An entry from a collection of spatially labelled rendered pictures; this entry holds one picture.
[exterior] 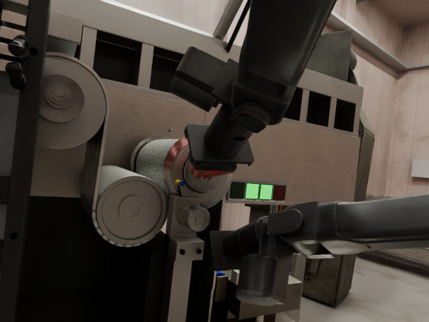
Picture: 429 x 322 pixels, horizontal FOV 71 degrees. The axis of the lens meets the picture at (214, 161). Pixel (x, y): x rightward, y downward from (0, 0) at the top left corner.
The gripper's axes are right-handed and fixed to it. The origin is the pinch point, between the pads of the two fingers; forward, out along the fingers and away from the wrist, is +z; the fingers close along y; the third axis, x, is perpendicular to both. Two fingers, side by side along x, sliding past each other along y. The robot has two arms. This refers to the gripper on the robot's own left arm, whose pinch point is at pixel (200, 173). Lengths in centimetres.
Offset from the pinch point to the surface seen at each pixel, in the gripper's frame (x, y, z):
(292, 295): -20.4, 24.0, 16.7
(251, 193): 14, 35, 37
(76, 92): 8.0, -20.1, -7.9
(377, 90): 395, 633, 268
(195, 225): -9.0, -2.1, 1.1
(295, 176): 20, 55, 35
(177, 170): 2.2, -2.9, 2.8
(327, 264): 13, 207, 191
